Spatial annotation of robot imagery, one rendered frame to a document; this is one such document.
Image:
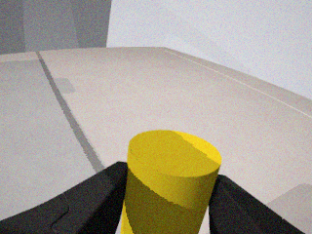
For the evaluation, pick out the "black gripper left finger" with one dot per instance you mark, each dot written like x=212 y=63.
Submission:
x=90 y=207

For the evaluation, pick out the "yellow tall cylinder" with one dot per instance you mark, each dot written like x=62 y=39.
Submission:
x=170 y=180

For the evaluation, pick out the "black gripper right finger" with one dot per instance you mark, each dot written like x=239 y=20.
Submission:
x=234 y=211

